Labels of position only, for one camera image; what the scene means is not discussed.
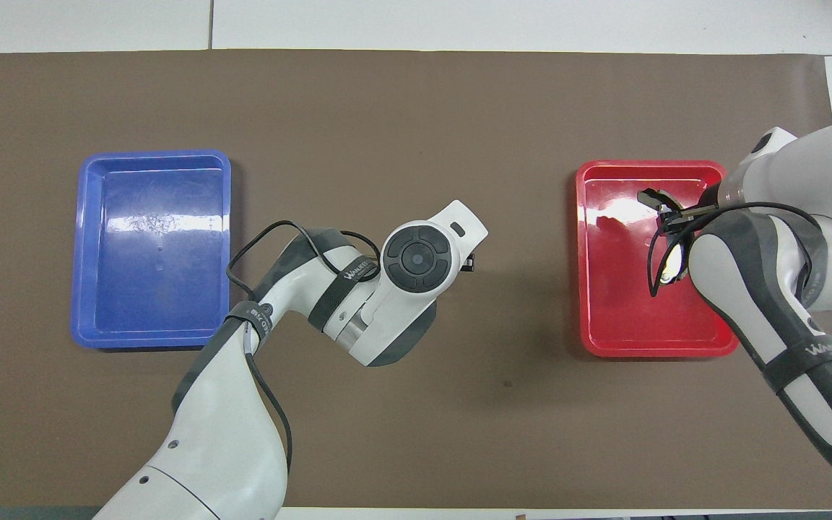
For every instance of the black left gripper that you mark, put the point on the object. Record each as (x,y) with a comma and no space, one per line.
(469,263)

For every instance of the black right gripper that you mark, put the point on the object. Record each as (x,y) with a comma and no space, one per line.
(676,219)

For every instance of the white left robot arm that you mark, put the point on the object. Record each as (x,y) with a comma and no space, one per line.
(228,419)

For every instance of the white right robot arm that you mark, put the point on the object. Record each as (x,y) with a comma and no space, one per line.
(770,274)

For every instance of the red plastic tray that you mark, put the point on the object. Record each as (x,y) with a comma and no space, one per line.
(625,325)

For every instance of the brown table mat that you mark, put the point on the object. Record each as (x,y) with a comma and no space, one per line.
(401,115)

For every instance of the blue plastic tray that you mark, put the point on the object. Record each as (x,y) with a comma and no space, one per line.
(149,245)

